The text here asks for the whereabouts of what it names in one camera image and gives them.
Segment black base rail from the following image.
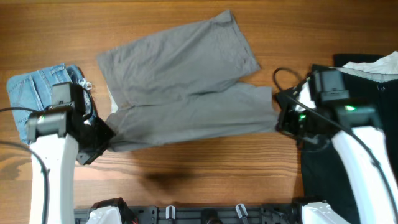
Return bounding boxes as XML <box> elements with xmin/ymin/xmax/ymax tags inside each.
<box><xmin>73</xmin><ymin>203</ymin><xmax>299</xmax><ymax>224</ymax></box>

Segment grey shorts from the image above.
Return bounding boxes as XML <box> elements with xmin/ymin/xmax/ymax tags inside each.
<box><xmin>96</xmin><ymin>10</ymin><xmax>277</xmax><ymax>152</ymax></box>

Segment right black cable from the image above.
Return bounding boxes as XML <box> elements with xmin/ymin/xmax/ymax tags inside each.
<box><xmin>272</xmin><ymin>67</ymin><xmax>398</xmax><ymax>218</ymax></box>

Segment white garment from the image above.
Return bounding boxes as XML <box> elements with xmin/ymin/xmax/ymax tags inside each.
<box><xmin>336</xmin><ymin>51</ymin><xmax>397</xmax><ymax>83</ymax></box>

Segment dark garment at back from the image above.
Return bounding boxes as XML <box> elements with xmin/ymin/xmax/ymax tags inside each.
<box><xmin>333</xmin><ymin>53</ymin><xmax>384</xmax><ymax>67</ymax></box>

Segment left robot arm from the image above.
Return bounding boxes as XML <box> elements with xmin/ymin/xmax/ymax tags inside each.
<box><xmin>26</xmin><ymin>82</ymin><xmax>115</xmax><ymax>223</ymax></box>

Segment folded blue denim shorts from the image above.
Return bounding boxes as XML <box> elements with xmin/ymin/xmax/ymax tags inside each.
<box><xmin>6</xmin><ymin>64</ymin><xmax>92</xmax><ymax>144</ymax></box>

